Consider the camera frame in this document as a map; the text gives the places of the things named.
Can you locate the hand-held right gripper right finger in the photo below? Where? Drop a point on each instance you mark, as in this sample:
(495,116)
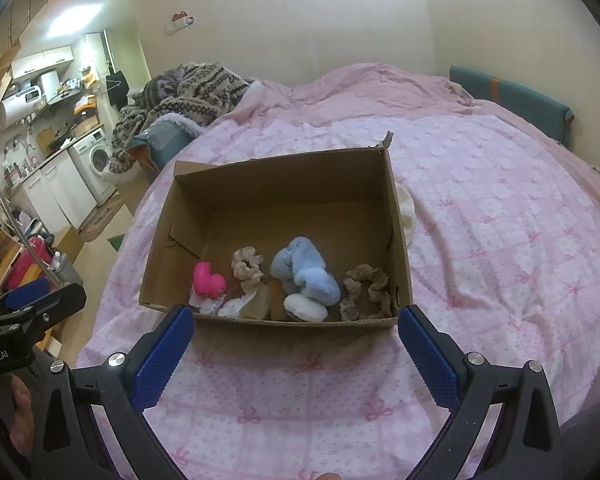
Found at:
(430,360)

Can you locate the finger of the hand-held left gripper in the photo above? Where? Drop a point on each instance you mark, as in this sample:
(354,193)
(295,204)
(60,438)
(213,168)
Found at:
(60,307)
(27,294)

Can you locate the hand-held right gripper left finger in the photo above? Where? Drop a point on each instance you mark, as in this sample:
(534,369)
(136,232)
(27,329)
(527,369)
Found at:
(160,360)

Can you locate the clear plastic bag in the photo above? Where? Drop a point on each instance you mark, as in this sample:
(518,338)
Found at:
(207,306)

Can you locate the pink plush toy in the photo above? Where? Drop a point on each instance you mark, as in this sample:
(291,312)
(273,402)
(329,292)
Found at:
(207,280)

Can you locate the brown fuzzy scrunchie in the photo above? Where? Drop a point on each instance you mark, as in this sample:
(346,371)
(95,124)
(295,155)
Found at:
(352,280)

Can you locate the cream ruffled scrunchie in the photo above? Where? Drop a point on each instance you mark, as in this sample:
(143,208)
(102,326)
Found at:
(245,265)

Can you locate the brown cardboard box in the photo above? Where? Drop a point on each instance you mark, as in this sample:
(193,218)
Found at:
(280,200)

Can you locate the person's left hand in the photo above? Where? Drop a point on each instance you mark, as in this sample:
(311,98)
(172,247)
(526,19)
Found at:
(22,415)

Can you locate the pink suitcase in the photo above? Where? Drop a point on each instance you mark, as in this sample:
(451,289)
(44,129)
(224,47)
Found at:
(25,265)

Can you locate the grey trash bin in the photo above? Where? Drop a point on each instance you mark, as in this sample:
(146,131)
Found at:
(67,270)

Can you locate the metal handrail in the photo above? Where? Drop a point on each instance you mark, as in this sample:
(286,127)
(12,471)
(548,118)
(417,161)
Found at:
(15,230)

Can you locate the patterned floor rug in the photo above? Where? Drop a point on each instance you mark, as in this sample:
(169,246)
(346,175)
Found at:
(102,217)

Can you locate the white kitchen cabinets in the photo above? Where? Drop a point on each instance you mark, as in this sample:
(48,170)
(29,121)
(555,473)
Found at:
(55,190)

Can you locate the white round plush pad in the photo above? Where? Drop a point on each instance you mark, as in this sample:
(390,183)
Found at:
(305,307)

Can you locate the beige storage box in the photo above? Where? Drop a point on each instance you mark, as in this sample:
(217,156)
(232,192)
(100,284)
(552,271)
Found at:
(132,192)

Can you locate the white washing machine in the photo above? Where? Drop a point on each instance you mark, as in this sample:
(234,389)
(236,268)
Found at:
(92,160)

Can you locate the blue plush scrunchie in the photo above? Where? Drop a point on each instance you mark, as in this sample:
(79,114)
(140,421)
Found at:
(305,275)

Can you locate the white pillow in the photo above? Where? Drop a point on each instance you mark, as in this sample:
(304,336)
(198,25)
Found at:
(409,210)

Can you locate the person's right leg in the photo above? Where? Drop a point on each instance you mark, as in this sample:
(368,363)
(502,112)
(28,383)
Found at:
(595,440)

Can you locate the white water heater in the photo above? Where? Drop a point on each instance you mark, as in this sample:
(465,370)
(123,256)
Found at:
(17,105)

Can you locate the grey teal cushion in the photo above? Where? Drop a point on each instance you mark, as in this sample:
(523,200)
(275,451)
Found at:
(165,142)

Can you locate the black hanging garment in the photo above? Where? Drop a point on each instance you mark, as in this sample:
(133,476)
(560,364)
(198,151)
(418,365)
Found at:
(117,87)

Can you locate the brown patterned knit blanket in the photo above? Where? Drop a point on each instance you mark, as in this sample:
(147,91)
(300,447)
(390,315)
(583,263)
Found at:
(195,90)

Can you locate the teal headboard cushion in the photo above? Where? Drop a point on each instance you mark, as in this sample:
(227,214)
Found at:
(520,97)

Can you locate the white wall cupboard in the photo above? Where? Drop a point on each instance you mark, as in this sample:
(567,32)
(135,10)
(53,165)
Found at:
(42,62)

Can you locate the red white wall decoration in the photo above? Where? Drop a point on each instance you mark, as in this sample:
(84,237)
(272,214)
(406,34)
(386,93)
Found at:
(181,20)

